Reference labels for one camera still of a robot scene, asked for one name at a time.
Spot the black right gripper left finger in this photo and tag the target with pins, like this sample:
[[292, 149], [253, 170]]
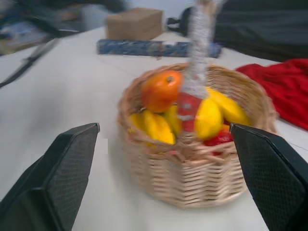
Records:
[[60, 173]]

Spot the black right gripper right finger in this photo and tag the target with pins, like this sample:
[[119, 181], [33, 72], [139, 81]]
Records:
[[272, 173]]

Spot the round wicker basket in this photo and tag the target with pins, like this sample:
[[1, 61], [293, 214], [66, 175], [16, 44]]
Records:
[[192, 168]]

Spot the red fruit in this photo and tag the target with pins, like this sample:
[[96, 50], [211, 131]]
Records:
[[220, 139]]

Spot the yellow mango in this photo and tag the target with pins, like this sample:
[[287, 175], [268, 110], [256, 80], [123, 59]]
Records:
[[228, 106], [208, 119]]

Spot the red cloth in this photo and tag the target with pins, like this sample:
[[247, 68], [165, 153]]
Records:
[[281, 89]]

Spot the yellow banana bunch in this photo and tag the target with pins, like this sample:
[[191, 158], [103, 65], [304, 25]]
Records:
[[157, 126]]

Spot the orange red apple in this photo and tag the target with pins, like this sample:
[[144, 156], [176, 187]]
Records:
[[160, 91]]

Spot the dark fabric cover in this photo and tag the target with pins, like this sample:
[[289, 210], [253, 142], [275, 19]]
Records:
[[262, 26]]

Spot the blue patterned roll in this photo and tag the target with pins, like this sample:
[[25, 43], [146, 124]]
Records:
[[144, 47]]

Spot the brown cardboard box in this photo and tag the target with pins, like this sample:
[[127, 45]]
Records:
[[134, 23]]

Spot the black backpack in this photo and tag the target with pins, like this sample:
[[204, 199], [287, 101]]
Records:
[[179, 21]]

